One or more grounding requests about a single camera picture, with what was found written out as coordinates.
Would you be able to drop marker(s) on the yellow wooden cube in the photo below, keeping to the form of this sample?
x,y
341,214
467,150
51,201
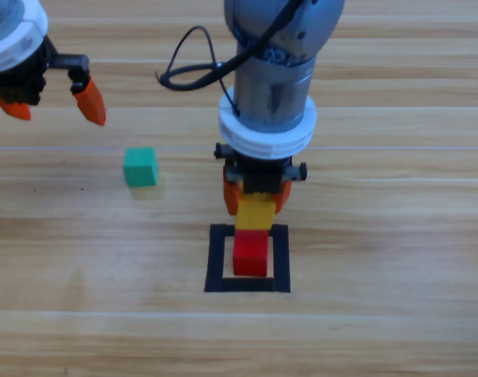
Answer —
x,y
254,216

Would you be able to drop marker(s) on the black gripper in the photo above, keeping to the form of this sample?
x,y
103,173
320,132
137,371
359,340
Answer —
x,y
22,84
262,174

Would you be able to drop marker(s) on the black tape square outline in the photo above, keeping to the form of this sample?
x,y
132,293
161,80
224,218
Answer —
x,y
217,259

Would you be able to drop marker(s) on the red wooden cube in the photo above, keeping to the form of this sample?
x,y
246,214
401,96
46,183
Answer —
x,y
249,255

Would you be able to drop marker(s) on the green wooden cube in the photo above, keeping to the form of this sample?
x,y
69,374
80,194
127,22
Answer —
x,y
140,169

